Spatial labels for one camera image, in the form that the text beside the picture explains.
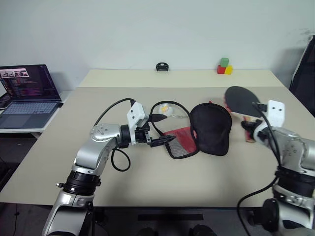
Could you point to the black chair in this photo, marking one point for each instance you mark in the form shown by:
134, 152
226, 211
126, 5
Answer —
305, 78

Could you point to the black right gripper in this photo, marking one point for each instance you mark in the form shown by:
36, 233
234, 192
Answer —
254, 125

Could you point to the green cube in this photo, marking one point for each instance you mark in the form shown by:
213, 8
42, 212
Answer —
224, 62

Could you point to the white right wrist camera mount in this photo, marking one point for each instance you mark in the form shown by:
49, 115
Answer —
276, 110

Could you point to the black rubber table tennis paddle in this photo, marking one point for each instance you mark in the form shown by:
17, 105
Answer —
241, 98

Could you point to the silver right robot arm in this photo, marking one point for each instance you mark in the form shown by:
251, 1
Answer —
292, 145

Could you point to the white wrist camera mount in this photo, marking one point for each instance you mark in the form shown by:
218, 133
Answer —
135, 113
276, 110

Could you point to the yellow cube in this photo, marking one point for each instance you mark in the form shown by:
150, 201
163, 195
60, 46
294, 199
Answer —
229, 70

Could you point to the small black device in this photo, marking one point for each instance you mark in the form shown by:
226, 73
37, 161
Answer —
162, 67

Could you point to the red cube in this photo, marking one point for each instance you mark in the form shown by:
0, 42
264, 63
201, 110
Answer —
221, 69

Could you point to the white yellow plastic bag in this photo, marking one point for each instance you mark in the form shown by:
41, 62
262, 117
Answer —
164, 108

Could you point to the dark open laptop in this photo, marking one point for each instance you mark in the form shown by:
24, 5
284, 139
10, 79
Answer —
29, 108

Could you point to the white side table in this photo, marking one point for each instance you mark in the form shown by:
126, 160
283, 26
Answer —
53, 120

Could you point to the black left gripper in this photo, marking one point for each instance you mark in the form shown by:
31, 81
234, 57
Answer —
142, 132

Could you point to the dark rounded shape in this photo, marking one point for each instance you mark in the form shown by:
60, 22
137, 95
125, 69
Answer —
201, 231

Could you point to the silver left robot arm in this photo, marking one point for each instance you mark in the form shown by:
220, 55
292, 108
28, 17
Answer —
98, 147

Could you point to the black red paddle case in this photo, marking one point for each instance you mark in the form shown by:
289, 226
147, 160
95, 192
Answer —
211, 127

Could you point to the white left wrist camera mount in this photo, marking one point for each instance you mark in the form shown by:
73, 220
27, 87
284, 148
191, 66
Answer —
135, 113

